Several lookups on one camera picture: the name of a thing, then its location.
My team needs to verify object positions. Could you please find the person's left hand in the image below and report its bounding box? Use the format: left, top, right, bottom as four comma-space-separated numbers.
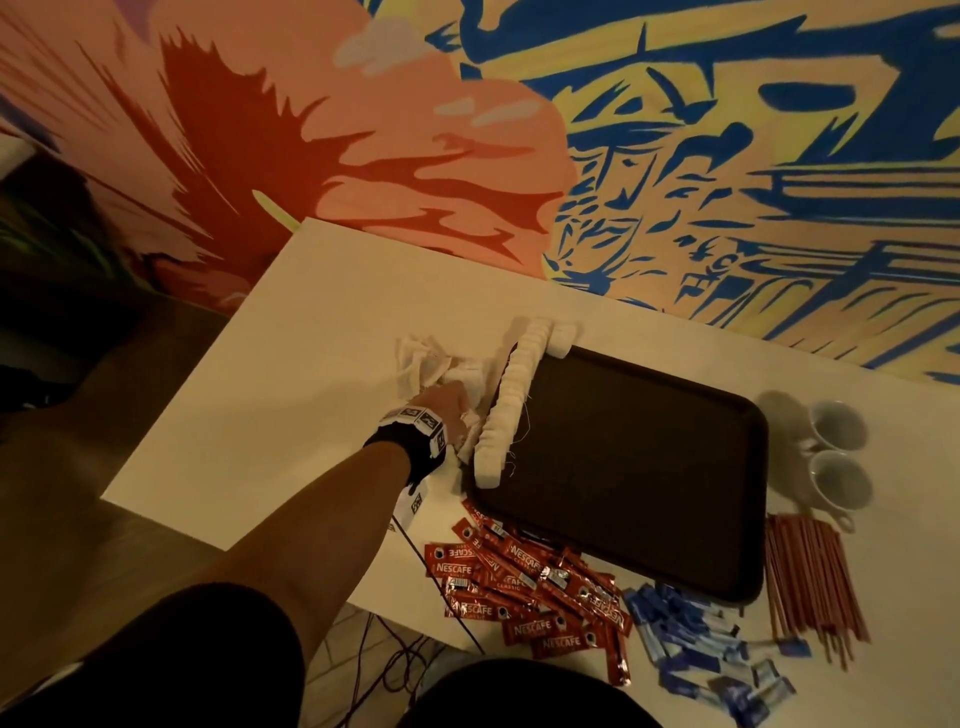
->
406, 379, 473, 453

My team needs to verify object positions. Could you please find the dark brown tray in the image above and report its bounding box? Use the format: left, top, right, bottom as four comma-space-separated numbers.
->
477, 343, 771, 606

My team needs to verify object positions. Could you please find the pile of red Nescafe sachets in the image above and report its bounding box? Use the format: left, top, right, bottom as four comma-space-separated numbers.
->
421, 499, 636, 690

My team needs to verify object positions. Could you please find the pile of white tea bags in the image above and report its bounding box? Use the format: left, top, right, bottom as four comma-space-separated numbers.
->
393, 331, 494, 425

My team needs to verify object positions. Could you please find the black left wristband with markers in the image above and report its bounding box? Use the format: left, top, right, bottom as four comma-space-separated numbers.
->
364, 406, 450, 495

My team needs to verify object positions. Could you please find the row of tea bags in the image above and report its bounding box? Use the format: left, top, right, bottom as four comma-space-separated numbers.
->
456, 313, 582, 491

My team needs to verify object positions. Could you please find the black clothing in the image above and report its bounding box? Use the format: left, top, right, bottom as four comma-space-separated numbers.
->
0, 580, 663, 728

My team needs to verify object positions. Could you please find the pile of blue sugar sachets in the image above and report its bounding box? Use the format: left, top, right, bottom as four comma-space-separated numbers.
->
622, 582, 815, 728

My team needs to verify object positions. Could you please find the small white cup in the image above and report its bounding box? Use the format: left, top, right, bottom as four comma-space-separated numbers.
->
802, 399, 872, 456
801, 448, 876, 534

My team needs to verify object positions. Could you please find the bundle of red stir sticks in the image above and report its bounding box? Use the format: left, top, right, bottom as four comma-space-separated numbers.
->
763, 513, 873, 672

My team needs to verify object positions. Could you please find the person's left forearm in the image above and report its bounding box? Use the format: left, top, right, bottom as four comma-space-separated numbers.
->
180, 444, 414, 662

